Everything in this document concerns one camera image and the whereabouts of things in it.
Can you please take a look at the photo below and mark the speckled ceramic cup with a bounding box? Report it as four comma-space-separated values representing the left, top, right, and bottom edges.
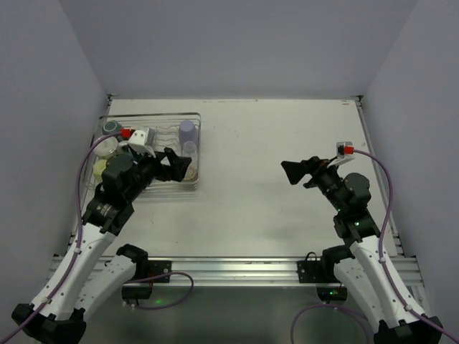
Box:
183, 166, 198, 181

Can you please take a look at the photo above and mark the clear glass cup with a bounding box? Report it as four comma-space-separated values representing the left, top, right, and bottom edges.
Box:
181, 140, 198, 161

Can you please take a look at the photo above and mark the lavender plastic cup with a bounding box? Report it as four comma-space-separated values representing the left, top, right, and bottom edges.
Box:
179, 120, 199, 145

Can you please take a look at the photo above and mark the yellow-green cup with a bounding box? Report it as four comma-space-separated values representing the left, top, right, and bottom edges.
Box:
93, 159, 107, 182

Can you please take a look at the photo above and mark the dark blue mug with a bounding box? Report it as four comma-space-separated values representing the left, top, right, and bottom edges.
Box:
126, 147, 142, 164

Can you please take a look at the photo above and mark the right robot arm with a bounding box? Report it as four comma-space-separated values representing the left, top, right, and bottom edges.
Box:
281, 156, 442, 343

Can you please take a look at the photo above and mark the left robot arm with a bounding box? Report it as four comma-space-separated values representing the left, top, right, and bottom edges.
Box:
11, 148, 191, 343

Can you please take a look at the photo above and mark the white patterned cup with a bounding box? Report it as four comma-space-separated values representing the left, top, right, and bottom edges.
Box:
93, 137, 118, 159

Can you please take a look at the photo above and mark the dark teal mug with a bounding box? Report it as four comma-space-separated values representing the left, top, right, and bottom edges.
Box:
102, 120, 123, 135

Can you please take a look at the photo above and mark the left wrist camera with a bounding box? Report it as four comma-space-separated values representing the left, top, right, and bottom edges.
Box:
128, 127, 155, 156

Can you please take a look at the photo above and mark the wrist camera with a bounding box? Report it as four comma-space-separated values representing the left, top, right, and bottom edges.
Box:
329, 141, 354, 166
128, 127, 155, 156

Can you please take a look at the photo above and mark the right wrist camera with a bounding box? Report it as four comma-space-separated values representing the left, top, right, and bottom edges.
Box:
329, 141, 354, 166

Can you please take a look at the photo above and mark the metal wire dish rack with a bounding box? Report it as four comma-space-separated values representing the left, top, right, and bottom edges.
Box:
94, 113, 201, 196

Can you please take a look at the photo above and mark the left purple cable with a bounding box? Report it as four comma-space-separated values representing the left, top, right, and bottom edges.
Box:
0, 130, 125, 341

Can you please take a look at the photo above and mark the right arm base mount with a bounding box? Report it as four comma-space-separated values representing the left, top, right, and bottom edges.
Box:
296, 252, 348, 304

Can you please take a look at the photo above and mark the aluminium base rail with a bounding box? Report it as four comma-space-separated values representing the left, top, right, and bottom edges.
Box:
46, 254, 426, 287

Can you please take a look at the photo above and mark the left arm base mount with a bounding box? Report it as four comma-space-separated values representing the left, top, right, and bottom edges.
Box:
121, 259, 172, 305

